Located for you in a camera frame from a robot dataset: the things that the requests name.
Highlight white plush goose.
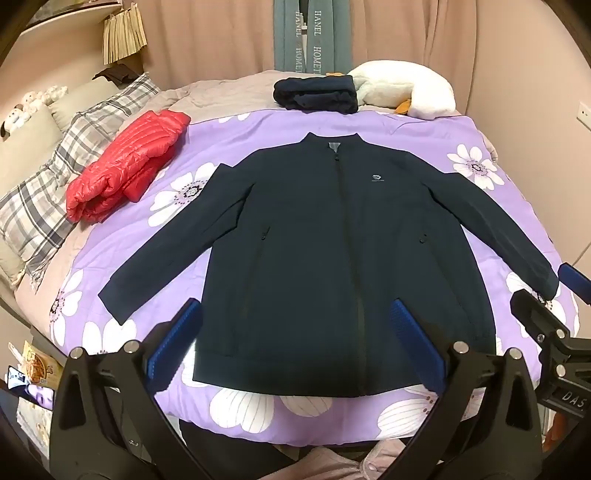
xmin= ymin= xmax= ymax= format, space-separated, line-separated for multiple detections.
xmin=347 ymin=61 xmax=458 ymax=121

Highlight beige pillow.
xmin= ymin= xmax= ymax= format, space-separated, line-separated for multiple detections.
xmin=0 ymin=102 xmax=65 ymax=197
xmin=48 ymin=79 xmax=118 ymax=132

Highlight red down jacket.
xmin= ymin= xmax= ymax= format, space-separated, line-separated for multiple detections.
xmin=65 ymin=110 xmax=192 ymax=225

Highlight purple floral blanket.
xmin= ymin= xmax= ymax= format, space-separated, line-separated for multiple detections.
xmin=48 ymin=108 xmax=581 ymax=448

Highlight curved wooden shelf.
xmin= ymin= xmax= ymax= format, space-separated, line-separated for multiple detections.
xmin=14 ymin=0 xmax=125 ymax=38

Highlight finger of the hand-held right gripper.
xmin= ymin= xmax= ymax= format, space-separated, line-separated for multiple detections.
xmin=558 ymin=262 xmax=591 ymax=306
xmin=510 ymin=289 xmax=574 ymax=344

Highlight small white plush toy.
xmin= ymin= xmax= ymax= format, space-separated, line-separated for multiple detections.
xmin=0 ymin=104 xmax=29 ymax=138
xmin=23 ymin=85 xmax=69 ymax=114

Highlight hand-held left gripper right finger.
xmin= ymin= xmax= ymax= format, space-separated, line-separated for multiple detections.
xmin=383 ymin=299 xmax=548 ymax=480

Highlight folded navy clothes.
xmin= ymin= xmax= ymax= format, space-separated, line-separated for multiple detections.
xmin=272 ymin=74 xmax=360 ymax=114

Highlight person's pink garment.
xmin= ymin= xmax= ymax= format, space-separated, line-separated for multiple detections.
xmin=295 ymin=438 xmax=462 ymax=480

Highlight person's black pants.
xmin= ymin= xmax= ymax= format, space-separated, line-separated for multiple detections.
xmin=178 ymin=418 xmax=305 ymax=480

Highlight yellow snack packet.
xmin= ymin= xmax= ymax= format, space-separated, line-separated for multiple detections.
xmin=21 ymin=342 xmax=63 ymax=389

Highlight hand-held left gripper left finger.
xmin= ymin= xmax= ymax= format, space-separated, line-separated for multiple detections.
xmin=48 ymin=298 xmax=218 ymax=480

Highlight person's right hand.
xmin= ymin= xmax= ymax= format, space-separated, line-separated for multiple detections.
xmin=551 ymin=412 xmax=591 ymax=457

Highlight plaid pillow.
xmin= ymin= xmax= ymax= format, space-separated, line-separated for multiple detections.
xmin=0 ymin=71 xmax=162 ymax=289

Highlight dark brown cloth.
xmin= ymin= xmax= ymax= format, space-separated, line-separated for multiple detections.
xmin=92 ymin=65 xmax=141 ymax=85

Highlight navy zip jacket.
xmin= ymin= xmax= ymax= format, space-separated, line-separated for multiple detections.
xmin=98 ymin=131 xmax=560 ymax=400

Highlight pink curtain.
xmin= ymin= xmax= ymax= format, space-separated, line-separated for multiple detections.
xmin=351 ymin=0 xmax=522 ymax=116
xmin=143 ymin=0 xmax=278 ymax=89

